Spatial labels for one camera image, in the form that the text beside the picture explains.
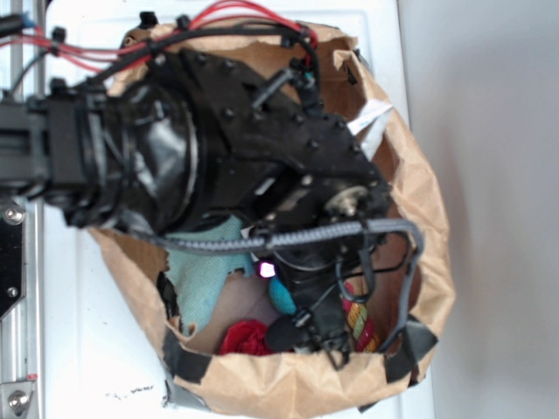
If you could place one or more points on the aluminium frame rail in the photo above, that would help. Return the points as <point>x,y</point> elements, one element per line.
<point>20,335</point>

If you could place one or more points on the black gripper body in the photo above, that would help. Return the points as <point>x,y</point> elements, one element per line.
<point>318,276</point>

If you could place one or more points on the teal woven cloth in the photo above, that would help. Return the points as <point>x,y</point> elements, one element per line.
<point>198,282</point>

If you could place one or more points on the metal corner bracket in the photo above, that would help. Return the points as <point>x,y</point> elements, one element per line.
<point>17,399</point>

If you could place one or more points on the red crumpled cloth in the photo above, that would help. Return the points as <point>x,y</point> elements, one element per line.
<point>246,337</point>

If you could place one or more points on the black foam microphone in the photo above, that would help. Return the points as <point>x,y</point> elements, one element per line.
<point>283,335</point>

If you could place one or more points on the multicolour rope toy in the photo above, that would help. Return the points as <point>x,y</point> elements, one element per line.
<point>361,325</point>

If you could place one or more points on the brown paper bag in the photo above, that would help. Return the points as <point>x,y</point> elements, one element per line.
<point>292,385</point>

